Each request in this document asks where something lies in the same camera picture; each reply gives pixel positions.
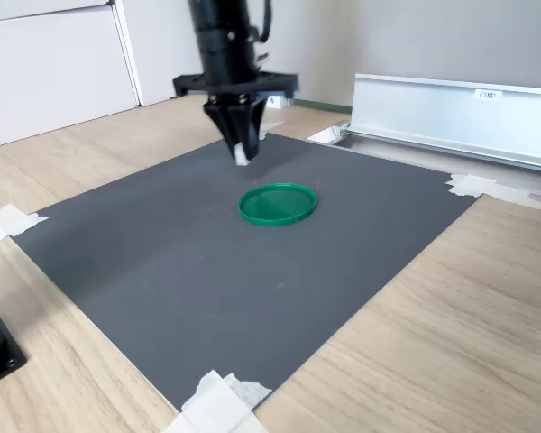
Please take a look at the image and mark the round green lid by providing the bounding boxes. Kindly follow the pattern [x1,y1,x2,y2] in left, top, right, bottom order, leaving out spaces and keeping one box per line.
[237,181,318,227]

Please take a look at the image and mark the white tape piece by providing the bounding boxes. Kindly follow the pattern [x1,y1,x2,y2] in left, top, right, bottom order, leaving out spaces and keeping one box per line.
[0,202,50,249]
[445,172,541,213]
[160,369,274,433]
[258,120,287,142]

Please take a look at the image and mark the grey partition panel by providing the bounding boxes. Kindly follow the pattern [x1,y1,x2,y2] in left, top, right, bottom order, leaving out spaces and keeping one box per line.
[115,0,541,114]

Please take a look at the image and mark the dark grey mat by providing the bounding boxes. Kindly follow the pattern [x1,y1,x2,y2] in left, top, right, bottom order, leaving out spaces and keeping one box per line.
[12,132,485,412]

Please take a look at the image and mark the white cabinet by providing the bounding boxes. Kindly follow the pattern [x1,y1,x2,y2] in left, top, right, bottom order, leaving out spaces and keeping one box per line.
[0,0,142,152]

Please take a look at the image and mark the black cable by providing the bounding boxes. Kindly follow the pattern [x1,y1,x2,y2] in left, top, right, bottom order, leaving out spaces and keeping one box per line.
[251,0,273,47]

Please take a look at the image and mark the silver cable duct frame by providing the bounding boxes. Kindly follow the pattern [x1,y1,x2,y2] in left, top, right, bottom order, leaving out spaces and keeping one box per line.
[305,120,541,200]

